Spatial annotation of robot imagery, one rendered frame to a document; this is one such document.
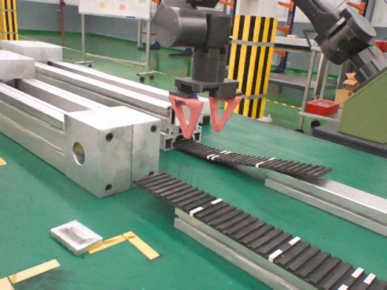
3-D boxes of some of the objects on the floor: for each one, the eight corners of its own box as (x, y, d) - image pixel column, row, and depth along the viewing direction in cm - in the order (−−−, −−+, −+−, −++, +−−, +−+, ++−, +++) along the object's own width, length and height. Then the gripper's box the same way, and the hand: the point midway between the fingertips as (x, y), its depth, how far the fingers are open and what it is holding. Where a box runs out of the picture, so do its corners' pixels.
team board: (71, 69, 661) (67, -54, 599) (91, 67, 704) (89, -48, 642) (140, 81, 597) (144, -55, 535) (157, 79, 639) (163, -47, 578)
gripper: (200, 48, 55) (191, 145, 60) (249, 48, 63) (238, 134, 68) (170, 43, 59) (164, 135, 64) (219, 45, 67) (211, 125, 72)
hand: (202, 130), depth 66 cm, fingers open, 8 cm apart
